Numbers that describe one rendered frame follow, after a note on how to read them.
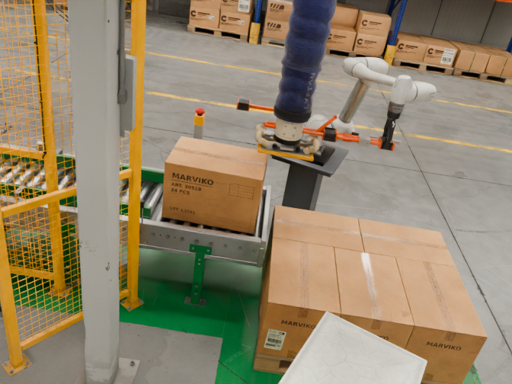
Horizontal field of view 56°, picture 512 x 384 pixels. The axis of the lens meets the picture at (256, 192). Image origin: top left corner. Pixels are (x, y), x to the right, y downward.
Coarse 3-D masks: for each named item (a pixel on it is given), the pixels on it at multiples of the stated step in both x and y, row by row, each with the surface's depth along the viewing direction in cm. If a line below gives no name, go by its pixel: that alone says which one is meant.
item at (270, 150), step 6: (258, 144) 294; (276, 144) 290; (258, 150) 287; (264, 150) 288; (270, 150) 288; (276, 150) 289; (282, 150) 290; (294, 150) 293; (300, 150) 294; (288, 156) 288; (294, 156) 288; (300, 156) 288; (306, 156) 289; (312, 156) 290
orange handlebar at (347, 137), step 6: (258, 108) 316; (264, 108) 315; (270, 108) 315; (270, 126) 292; (276, 126) 291; (306, 132) 292; (312, 132) 292; (318, 132) 293; (342, 138) 293; (348, 138) 293; (354, 138) 293; (372, 144) 294; (378, 144) 293
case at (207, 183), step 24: (192, 144) 316; (216, 144) 321; (168, 168) 292; (192, 168) 290; (216, 168) 292; (240, 168) 296; (264, 168) 301; (168, 192) 300; (192, 192) 298; (216, 192) 296; (240, 192) 294; (168, 216) 309; (192, 216) 307; (216, 216) 305; (240, 216) 303
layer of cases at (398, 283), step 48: (288, 240) 309; (336, 240) 317; (384, 240) 325; (432, 240) 334; (288, 288) 270; (336, 288) 276; (384, 288) 282; (432, 288) 289; (288, 336) 270; (384, 336) 265; (432, 336) 262; (480, 336) 260
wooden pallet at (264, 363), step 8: (264, 256) 365; (264, 264) 348; (256, 352) 281; (256, 360) 281; (264, 360) 281; (272, 360) 280; (280, 360) 292; (288, 360) 279; (256, 368) 284; (264, 368) 284; (272, 368) 283; (280, 368) 287; (288, 368) 287
